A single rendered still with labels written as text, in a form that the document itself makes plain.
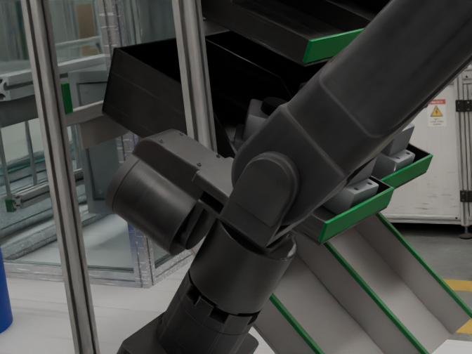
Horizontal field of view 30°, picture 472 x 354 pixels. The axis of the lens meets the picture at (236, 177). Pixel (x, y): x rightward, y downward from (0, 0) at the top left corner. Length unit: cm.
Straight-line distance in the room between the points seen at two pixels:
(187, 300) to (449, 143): 411
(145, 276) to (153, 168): 115
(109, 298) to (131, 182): 114
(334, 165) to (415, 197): 426
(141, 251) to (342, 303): 81
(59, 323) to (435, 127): 329
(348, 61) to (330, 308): 48
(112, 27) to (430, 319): 85
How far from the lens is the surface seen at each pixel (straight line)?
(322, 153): 51
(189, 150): 59
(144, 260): 172
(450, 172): 469
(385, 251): 109
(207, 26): 82
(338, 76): 51
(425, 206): 477
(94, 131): 97
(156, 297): 168
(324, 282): 97
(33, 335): 160
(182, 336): 60
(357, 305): 95
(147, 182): 58
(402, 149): 98
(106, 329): 157
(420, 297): 109
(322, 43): 77
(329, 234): 80
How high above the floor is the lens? 142
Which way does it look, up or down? 12 degrees down
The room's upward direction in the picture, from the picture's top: 6 degrees counter-clockwise
